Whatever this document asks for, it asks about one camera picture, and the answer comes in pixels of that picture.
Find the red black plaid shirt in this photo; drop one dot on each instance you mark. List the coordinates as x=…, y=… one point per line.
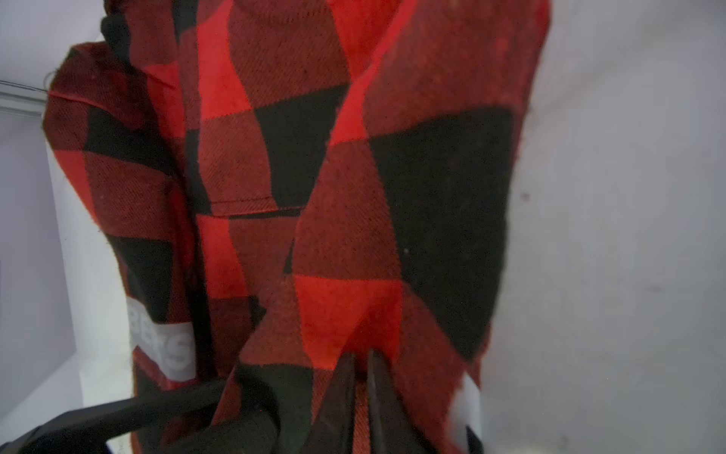
x=286, y=182

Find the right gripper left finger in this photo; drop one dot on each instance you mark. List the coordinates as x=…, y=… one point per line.
x=334, y=427

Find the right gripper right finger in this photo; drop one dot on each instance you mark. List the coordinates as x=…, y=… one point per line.
x=391, y=431

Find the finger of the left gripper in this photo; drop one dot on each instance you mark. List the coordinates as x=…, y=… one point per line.
x=255, y=431
x=88, y=430

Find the aluminium frame profile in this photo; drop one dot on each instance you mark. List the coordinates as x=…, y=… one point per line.
x=20, y=99

